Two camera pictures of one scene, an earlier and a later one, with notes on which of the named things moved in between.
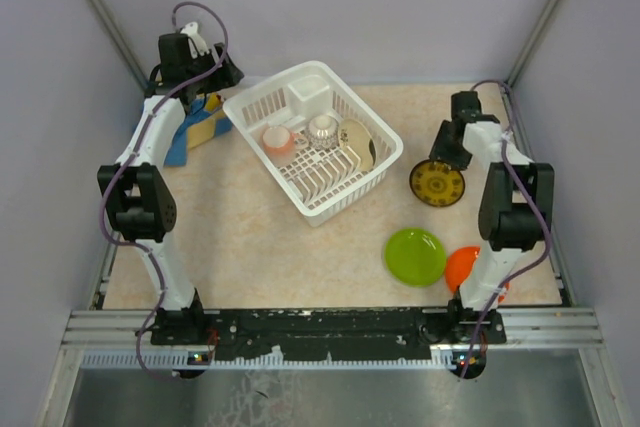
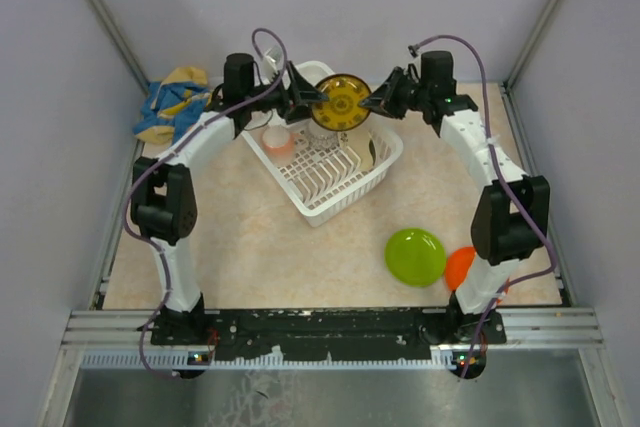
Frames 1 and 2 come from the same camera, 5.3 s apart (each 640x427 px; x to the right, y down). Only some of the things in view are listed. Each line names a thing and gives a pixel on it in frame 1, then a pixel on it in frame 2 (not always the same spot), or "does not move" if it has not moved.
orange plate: (459, 265) does not move
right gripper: (459, 162) to (380, 98)
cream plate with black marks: (356, 136) does not move
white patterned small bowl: (323, 132) does not move
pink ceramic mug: (279, 143) does not move
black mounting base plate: (295, 335) does not move
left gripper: (229, 75) to (300, 90)
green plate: (414, 257) does not move
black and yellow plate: (435, 185) to (341, 112)
